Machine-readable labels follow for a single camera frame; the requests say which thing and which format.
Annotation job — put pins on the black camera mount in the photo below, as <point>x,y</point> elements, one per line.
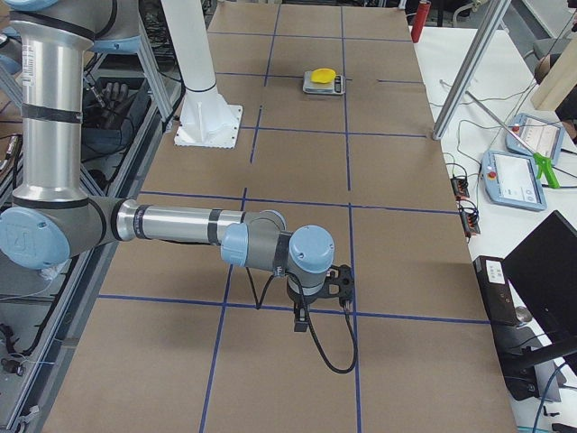
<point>339,284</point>

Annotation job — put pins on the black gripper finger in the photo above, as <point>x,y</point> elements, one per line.
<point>300,318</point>

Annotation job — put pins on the far blue teach pendant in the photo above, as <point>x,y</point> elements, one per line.
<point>541,136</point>

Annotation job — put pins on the near blue teach pendant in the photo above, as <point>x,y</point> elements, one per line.
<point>510,180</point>

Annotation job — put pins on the aluminium frame post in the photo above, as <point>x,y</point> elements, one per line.
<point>480,43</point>

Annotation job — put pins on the black monitor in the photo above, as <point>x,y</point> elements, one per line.
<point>542,270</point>

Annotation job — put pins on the red cylinder tube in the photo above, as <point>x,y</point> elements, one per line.
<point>418,23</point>

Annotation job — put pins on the silver digital kitchen scale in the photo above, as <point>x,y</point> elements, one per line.
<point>336,88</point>

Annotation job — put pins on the black desktop box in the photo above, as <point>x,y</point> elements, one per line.
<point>496,293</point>

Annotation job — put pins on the green handled reacher grabber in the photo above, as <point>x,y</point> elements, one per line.
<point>544,164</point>

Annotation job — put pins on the yellow mango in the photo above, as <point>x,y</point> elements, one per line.
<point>322,76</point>

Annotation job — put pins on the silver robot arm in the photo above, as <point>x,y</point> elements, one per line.
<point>52,219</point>

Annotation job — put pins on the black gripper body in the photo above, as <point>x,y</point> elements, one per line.
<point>300,299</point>

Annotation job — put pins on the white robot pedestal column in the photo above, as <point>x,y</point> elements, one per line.
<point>206,119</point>

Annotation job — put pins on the blue teach pendant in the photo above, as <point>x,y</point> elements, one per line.
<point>541,136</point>
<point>510,180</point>

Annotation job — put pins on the black orange connector block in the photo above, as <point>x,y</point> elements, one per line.
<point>459,181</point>

